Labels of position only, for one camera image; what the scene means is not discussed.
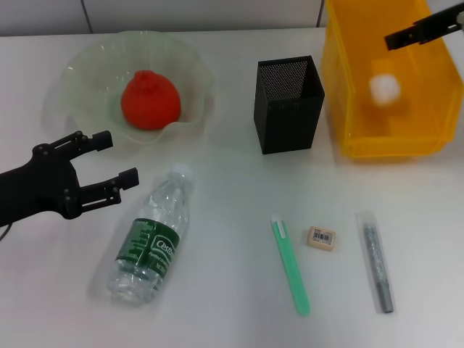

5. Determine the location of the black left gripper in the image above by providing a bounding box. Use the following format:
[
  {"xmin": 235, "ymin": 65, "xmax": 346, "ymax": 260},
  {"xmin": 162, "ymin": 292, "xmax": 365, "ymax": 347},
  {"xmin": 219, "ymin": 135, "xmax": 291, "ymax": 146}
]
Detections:
[{"xmin": 0, "ymin": 129, "xmax": 141, "ymax": 228}]

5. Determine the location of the orange fruit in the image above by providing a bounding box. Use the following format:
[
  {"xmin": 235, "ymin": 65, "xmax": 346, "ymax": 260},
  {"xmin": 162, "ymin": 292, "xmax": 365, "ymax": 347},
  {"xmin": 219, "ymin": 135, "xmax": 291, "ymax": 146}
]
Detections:
[{"xmin": 120, "ymin": 70, "xmax": 183, "ymax": 132}]

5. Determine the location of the white paper ball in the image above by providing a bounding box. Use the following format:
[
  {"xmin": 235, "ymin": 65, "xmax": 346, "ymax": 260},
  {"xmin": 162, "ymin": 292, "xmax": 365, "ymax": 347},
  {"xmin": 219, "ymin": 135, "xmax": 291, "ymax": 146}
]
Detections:
[{"xmin": 368, "ymin": 72, "xmax": 403, "ymax": 107}]

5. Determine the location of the clear green-label water bottle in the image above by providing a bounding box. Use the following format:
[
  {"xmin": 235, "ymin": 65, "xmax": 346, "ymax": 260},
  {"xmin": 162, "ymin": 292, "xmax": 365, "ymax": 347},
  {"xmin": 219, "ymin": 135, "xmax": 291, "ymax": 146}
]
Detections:
[{"xmin": 106, "ymin": 162, "xmax": 197, "ymax": 307}]

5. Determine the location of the beige eraser with barcode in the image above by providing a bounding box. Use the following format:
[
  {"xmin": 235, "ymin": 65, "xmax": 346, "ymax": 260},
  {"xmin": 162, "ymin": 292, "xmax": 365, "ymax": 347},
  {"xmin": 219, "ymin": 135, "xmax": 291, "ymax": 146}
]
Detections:
[{"xmin": 306, "ymin": 225, "xmax": 338, "ymax": 252}]

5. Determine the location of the grey pen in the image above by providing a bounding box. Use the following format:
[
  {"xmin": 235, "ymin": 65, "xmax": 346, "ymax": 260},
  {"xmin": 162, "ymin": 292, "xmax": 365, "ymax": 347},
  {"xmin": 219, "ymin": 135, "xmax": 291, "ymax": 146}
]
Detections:
[{"xmin": 355, "ymin": 210, "xmax": 396, "ymax": 315}]

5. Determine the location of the green glass fruit plate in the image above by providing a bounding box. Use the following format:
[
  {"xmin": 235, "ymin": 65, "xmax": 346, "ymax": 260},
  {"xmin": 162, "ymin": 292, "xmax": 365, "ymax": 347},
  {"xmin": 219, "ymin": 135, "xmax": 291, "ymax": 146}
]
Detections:
[{"xmin": 43, "ymin": 30, "xmax": 216, "ymax": 146}]

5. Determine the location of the black mesh pen holder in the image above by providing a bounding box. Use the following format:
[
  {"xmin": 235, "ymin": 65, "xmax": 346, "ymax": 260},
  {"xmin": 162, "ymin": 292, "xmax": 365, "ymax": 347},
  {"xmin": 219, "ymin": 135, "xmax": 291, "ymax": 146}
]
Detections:
[{"xmin": 252, "ymin": 54, "xmax": 326, "ymax": 156}]

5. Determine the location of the yellow plastic bin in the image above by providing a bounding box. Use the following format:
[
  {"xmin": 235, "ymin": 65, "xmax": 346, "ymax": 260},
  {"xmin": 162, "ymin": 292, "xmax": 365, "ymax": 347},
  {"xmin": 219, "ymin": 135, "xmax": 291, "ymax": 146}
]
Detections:
[{"xmin": 320, "ymin": 0, "xmax": 459, "ymax": 161}]

